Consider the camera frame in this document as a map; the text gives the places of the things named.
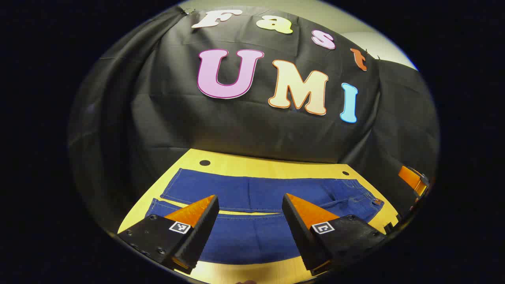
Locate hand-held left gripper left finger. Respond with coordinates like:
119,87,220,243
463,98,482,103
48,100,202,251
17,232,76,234
117,194,220,275

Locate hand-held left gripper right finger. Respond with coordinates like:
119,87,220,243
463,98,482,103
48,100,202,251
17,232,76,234
282,193,389,277

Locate blue denim jeans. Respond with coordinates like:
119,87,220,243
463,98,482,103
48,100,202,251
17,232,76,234
145,168,384,265

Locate black backdrop cloth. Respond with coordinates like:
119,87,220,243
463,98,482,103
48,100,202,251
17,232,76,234
67,6,440,237

